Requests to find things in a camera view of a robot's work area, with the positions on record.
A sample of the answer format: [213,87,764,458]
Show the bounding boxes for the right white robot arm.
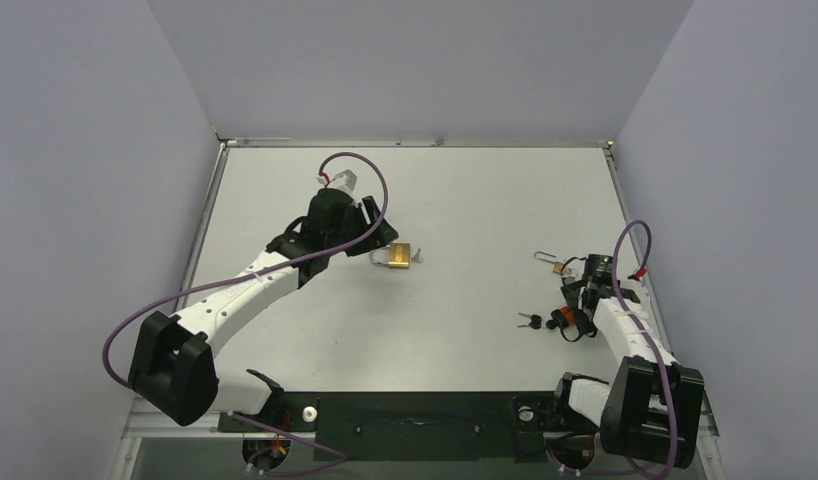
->
[548,254,705,469]

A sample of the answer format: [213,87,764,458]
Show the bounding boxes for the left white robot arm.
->
[127,188,399,430]

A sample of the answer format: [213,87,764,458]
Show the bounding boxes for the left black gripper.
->
[327,197,397,257]

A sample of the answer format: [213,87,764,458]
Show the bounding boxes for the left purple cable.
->
[102,152,390,390]

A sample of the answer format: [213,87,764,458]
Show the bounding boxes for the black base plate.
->
[218,391,595,463]

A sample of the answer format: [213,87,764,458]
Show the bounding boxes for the brass padlock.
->
[368,243,413,269]

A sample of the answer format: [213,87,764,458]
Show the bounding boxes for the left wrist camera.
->
[326,170,358,195]

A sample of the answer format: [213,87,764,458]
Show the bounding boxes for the small padlock with keys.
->
[533,251,576,277]

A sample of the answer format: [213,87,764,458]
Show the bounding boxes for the orange black padlock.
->
[545,306,576,331]

